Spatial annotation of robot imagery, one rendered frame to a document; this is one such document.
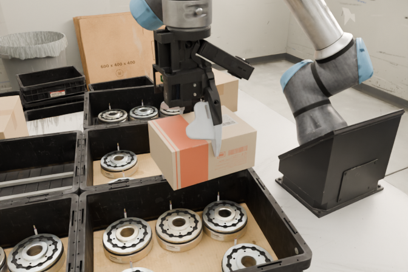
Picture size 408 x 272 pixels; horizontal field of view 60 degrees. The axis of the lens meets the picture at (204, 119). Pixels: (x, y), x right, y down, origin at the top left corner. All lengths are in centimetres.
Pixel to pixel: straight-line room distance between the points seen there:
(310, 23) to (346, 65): 15
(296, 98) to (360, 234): 42
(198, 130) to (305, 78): 57
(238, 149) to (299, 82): 50
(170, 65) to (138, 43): 316
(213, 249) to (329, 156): 40
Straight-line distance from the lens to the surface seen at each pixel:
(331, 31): 102
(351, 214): 116
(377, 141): 113
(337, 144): 99
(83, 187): 84
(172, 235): 79
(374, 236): 111
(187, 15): 52
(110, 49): 365
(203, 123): 56
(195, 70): 55
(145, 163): 107
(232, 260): 74
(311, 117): 105
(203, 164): 59
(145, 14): 67
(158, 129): 62
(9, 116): 133
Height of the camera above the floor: 141
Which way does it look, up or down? 27 degrees down
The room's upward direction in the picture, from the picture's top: straight up
